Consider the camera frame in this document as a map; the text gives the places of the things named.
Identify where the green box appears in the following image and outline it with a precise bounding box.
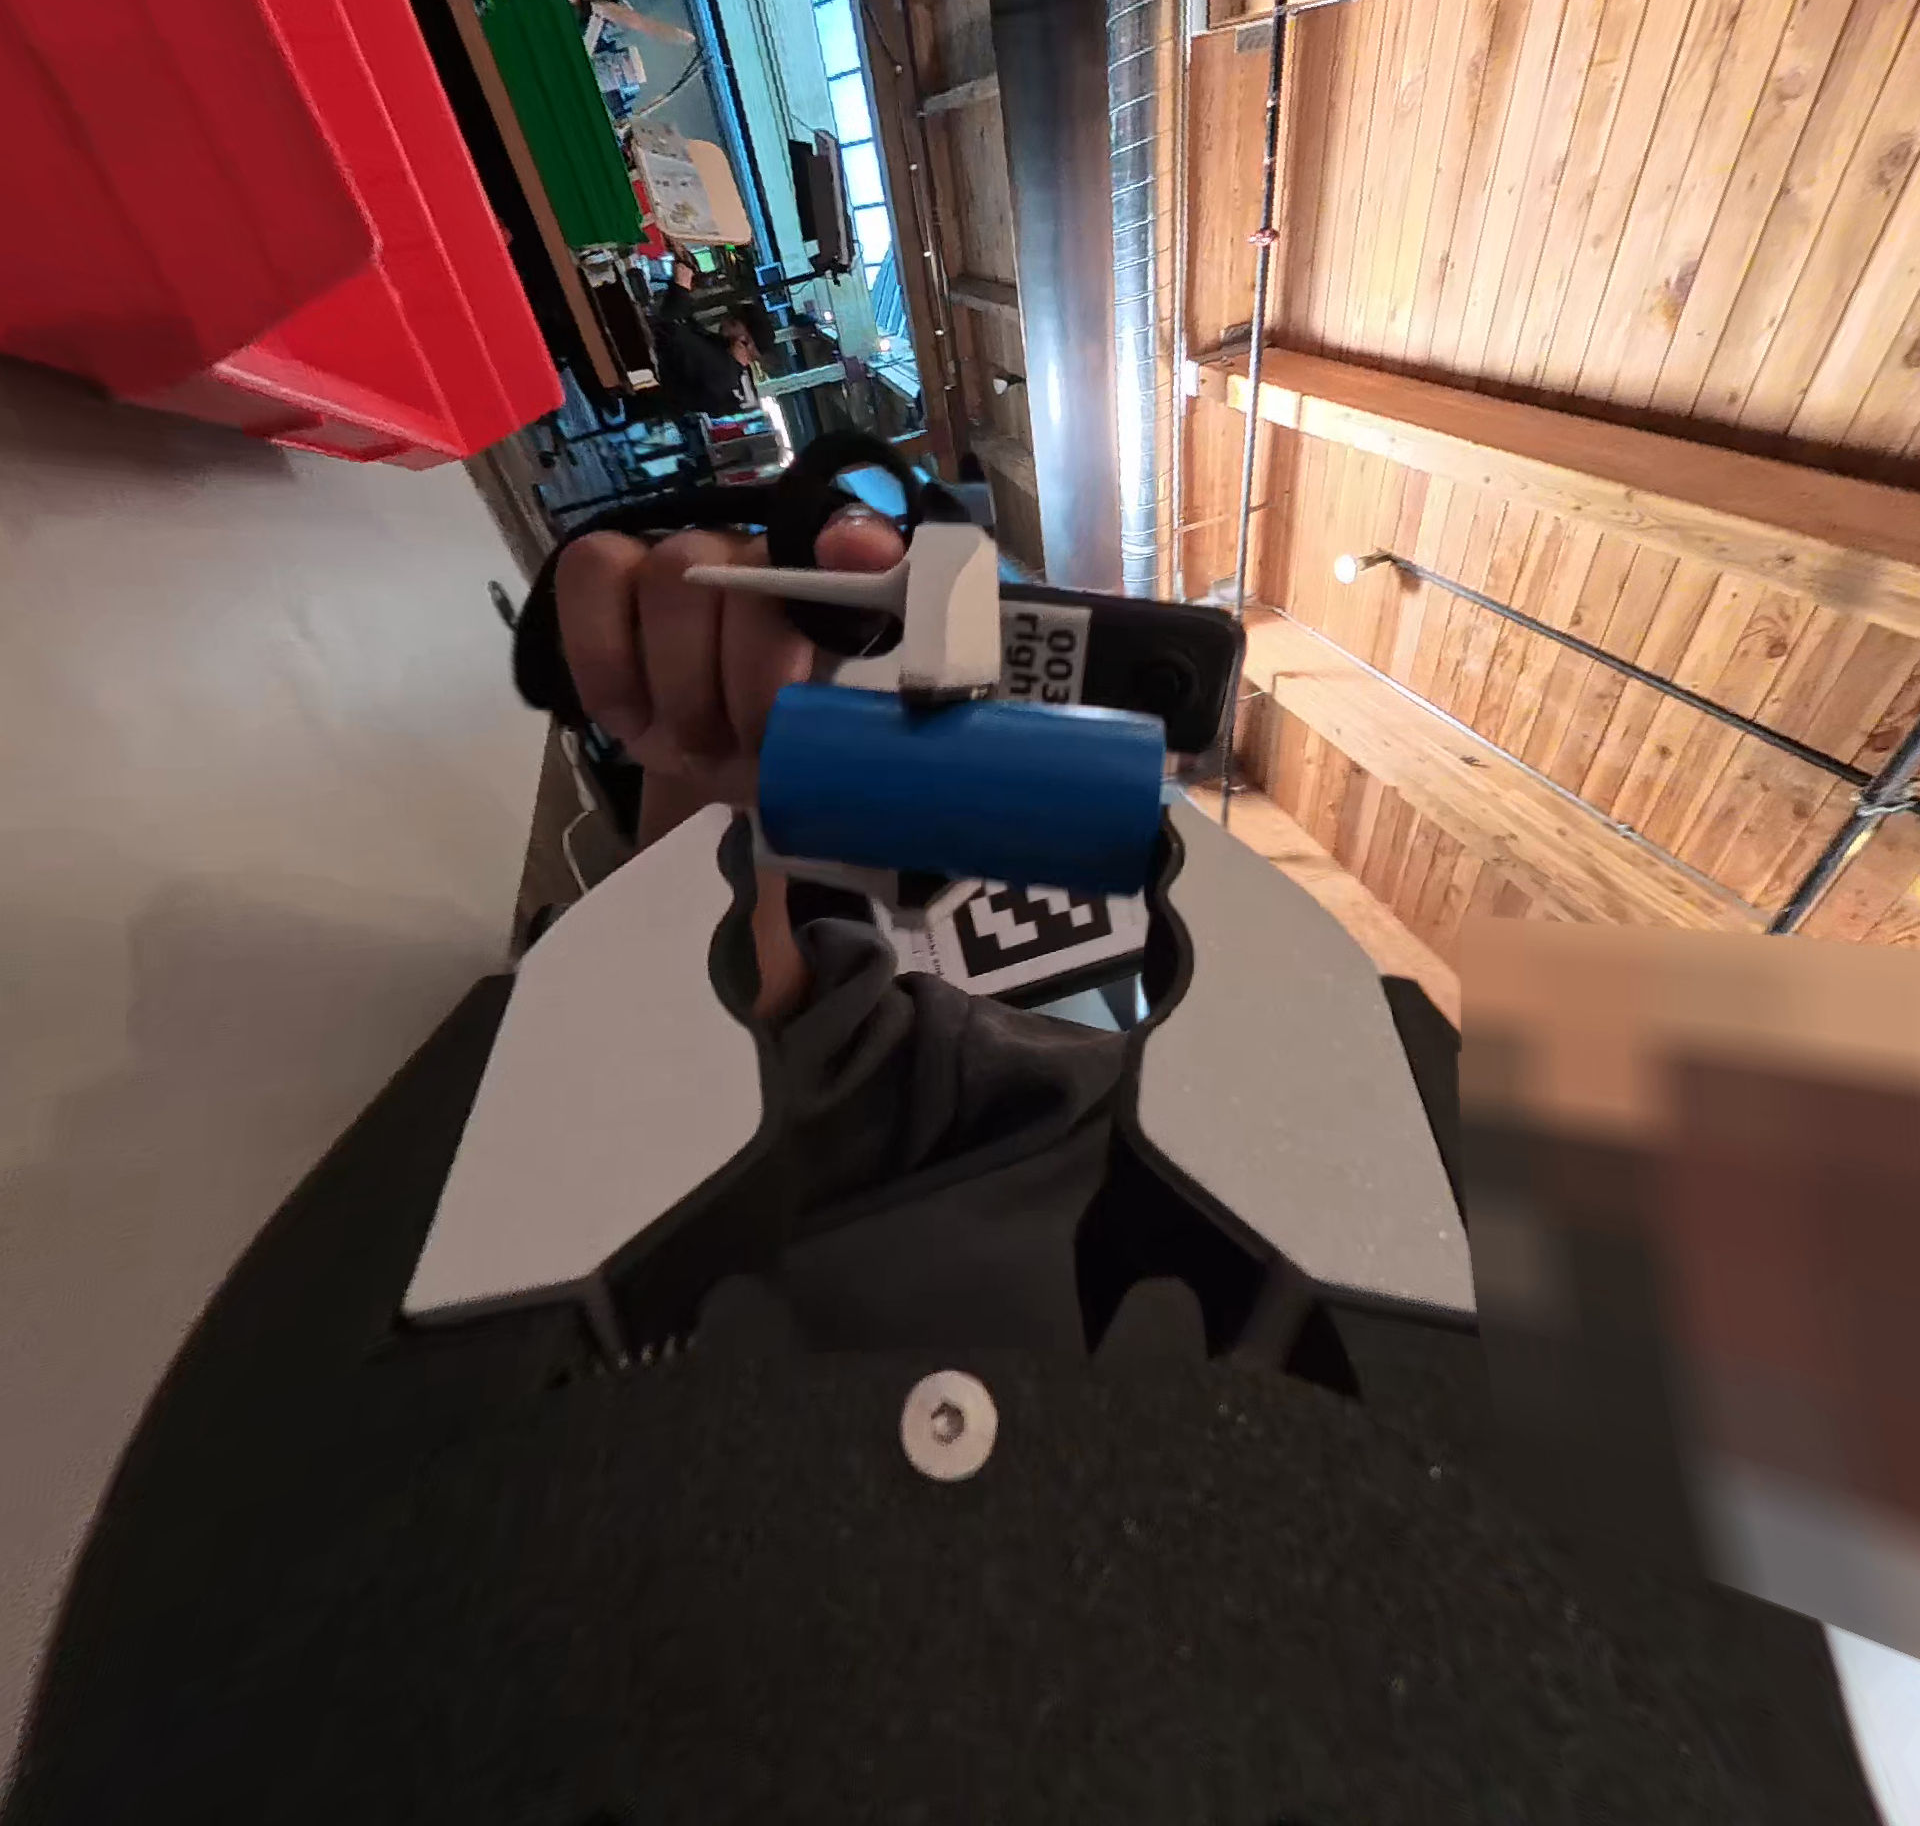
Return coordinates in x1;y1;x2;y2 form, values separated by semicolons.
481;0;652;257

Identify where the printed marker board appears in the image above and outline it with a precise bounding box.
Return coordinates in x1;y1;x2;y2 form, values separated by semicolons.
887;865;1155;1011

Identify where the red plastic bin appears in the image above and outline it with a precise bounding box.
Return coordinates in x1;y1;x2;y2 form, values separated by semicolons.
0;0;571;469

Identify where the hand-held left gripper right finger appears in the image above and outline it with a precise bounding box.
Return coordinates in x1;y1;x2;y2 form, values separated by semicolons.
1129;804;1478;1323

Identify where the silver ventilation duct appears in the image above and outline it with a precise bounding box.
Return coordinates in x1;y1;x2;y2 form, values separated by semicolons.
976;0;1189;597

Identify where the person's right hand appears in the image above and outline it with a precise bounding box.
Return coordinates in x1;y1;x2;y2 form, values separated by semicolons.
550;515;909;838

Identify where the blue wooden cylinder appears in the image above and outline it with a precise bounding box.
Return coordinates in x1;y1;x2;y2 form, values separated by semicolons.
755;682;1173;897

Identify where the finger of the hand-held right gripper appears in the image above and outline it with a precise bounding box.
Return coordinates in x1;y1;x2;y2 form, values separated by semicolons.
685;523;1009;712

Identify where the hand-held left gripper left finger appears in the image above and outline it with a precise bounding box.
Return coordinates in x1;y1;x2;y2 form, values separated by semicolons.
409;805;796;1323

